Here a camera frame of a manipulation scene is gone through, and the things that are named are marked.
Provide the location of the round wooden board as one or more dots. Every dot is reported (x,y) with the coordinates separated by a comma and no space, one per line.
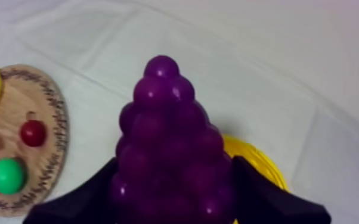
(29,94)

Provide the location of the small red fruit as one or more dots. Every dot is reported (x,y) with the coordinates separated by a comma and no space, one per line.
(33,132)

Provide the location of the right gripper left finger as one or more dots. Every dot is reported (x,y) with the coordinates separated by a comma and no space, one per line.
(82,203)

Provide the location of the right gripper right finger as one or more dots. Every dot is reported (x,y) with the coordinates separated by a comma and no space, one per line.
(267,203)

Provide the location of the purple toy grapes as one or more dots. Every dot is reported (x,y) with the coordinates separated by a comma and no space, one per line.
(170,147)

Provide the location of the green toy pear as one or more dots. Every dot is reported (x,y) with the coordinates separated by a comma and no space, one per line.
(8,176)

